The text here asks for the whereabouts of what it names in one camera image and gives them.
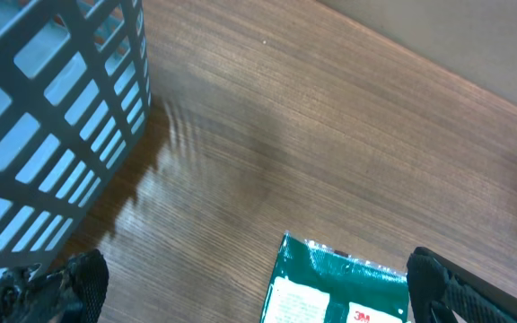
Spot green gloves package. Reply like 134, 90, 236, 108
260, 231, 409, 323

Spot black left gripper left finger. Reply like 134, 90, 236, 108
0, 249, 110, 323

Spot dark grey plastic shopping basket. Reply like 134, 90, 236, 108
0, 0, 152, 277

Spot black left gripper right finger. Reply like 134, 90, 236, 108
407, 247, 517, 323

